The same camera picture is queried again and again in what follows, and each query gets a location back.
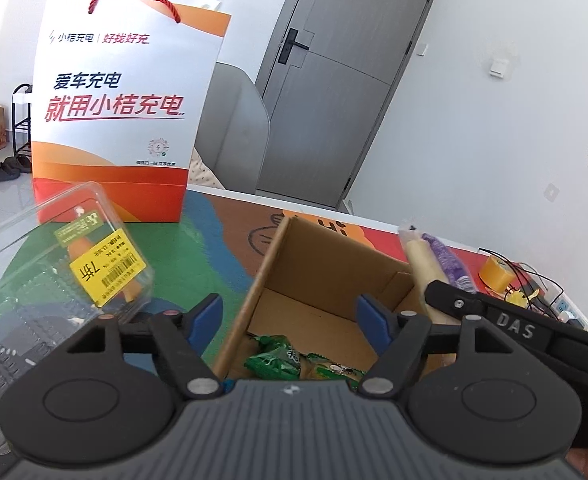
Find clear plastic clamshell box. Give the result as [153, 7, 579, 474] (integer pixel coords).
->
[0, 182, 154, 455]

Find grey chair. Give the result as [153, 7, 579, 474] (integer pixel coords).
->
[195, 62, 270, 194]

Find white orange paper bag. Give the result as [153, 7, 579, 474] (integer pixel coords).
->
[31, 0, 231, 223]

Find dark green snack packet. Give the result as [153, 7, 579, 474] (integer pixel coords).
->
[300, 353, 364, 390]

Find colourful cat table mat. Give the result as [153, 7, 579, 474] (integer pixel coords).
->
[0, 184, 525, 376]

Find black shoe rack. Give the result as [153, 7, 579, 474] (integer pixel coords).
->
[10, 82, 33, 156]

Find grey door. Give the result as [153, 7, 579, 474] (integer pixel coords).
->
[256, 0, 433, 208]

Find white power strip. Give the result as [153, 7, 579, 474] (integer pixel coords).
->
[542, 282, 588, 332]

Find yellow tape roll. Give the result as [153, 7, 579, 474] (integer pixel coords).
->
[478, 255, 516, 292]

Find brown cardboard box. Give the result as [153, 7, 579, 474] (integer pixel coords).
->
[211, 214, 458, 386]

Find purple wafer snack pack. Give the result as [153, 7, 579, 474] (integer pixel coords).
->
[398, 230, 478, 325]

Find dark slippers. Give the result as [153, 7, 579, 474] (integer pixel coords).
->
[0, 154, 32, 182]

